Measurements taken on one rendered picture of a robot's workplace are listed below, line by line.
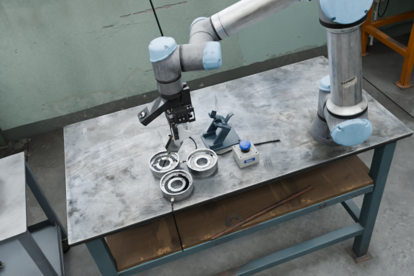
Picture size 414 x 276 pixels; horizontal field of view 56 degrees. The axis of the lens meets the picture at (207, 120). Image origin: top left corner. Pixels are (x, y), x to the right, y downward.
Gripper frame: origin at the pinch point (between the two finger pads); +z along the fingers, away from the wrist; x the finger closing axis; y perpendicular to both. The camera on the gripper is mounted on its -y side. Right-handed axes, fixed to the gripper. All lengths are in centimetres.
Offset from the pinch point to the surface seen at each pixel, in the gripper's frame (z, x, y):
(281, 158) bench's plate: 13.4, -9.4, 33.4
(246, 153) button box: 8.9, -6.3, 21.7
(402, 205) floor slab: 94, 2, 112
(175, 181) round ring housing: 11.1, -6.4, -3.4
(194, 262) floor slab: 93, 14, -2
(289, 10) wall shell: 45, 155, 126
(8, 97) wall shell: 57, 160, -85
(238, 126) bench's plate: 13.4, 12.5, 26.6
